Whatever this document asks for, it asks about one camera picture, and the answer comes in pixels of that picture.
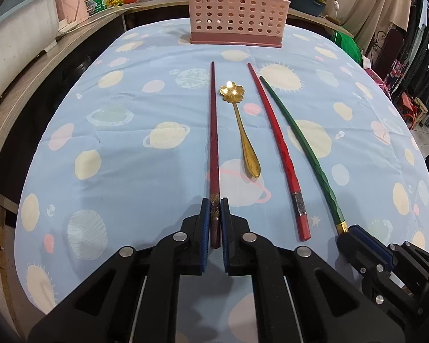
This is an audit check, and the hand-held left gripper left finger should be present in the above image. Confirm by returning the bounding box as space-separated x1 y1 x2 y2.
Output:
28 196 211 343

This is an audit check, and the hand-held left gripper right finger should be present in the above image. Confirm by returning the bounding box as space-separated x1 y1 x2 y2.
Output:
221 199 405 343

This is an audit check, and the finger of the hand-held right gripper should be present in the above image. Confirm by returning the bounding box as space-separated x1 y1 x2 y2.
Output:
348 224 429 284
337 234 428 317

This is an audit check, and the green chopstick gold band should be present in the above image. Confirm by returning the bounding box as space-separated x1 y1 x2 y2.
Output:
259 76 349 235

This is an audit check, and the dark red chopstick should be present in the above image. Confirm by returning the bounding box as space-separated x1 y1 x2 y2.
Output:
208 61 223 250

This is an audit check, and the pink perforated utensil basket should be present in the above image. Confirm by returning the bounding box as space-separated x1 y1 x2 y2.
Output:
187 0 287 48

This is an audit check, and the red chopstick silver band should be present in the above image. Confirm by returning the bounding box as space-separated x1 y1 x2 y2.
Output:
247 62 312 242

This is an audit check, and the gold flower spoon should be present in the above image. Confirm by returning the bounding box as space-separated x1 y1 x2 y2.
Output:
219 81 261 178

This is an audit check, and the blue planet print tablecloth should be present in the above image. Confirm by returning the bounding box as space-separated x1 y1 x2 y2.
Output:
14 18 429 343

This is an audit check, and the red chair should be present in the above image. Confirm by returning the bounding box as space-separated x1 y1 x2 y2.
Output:
396 91 429 130

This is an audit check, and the pink floral cloth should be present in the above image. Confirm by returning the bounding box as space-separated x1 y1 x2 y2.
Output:
366 66 393 96

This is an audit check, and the green cloth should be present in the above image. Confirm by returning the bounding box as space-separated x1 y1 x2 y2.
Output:
330 30 364 65

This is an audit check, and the beige curtain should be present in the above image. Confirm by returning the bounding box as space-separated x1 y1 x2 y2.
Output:
318 0 414 41

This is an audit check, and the green and white packet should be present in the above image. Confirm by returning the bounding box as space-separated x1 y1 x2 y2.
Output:
86 0 108 17

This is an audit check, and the pink kitchen appliance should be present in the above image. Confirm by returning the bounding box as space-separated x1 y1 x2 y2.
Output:
55 0 96 31

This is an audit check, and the white plastic tub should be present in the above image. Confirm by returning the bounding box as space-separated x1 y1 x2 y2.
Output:
0 0 60 106

